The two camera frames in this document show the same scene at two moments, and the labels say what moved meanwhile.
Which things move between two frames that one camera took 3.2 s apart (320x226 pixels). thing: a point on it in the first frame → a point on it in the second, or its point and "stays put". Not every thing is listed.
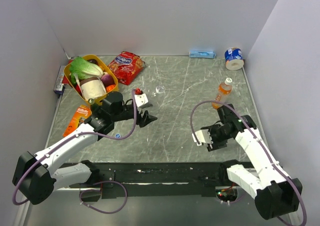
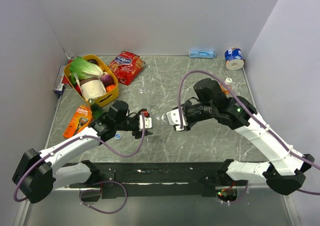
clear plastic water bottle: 160,89 → 162,117
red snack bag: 126,66 stays put
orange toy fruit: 110,87 stays put
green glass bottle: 95,108 stays put
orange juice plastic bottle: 224,89 stays put
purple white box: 58,87 stays put
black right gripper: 216,145 → 190,124
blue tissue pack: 202,54 stays put
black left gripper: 146,119 → 137,133
